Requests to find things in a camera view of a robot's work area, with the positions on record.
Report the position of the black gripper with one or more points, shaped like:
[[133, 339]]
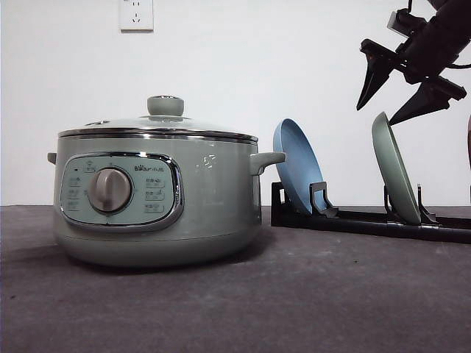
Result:
[[425, 53]]

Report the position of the green plate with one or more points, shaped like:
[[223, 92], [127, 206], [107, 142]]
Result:
[[394, 168]]

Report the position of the glass steamer lid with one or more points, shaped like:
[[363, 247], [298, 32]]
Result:
[[165, 120]]

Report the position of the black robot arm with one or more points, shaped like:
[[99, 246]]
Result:
[[456, 16]]

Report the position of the blue plate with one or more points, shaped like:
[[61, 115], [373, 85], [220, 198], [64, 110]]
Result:
[[302, 165]]

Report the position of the black plate rack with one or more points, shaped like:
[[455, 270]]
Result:
[[323, 214]]

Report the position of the green electric steamer pot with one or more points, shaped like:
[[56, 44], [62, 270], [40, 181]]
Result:
[[157, 195]]

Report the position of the grey table mat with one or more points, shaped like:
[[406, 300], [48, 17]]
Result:
[[297, 289]]

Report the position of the white wall socket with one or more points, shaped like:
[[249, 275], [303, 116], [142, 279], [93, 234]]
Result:
[[136, 17]]

